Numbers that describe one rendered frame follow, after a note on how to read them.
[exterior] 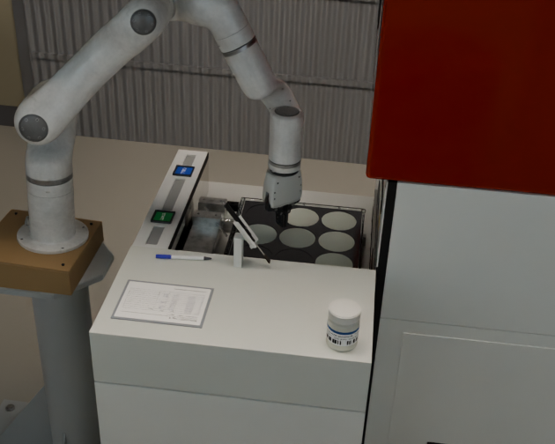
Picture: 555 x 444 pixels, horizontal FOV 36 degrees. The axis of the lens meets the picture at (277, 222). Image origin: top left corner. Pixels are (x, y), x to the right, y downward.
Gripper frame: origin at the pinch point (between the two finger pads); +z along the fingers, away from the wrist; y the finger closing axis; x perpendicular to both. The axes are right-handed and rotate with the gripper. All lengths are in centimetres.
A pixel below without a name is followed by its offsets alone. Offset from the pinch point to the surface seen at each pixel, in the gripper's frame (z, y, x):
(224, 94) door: 65, -106, -201
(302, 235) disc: 8.0, -7.4, -0.1
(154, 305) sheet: 1.2, 45.6, 14.0
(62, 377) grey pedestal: 53, 55, -30
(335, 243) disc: 8.0, -12.8, 7.8
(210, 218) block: 7.2, 10.4, -20.2
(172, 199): 2.4, 18.3, -27.5
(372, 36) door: 26, -161, -150
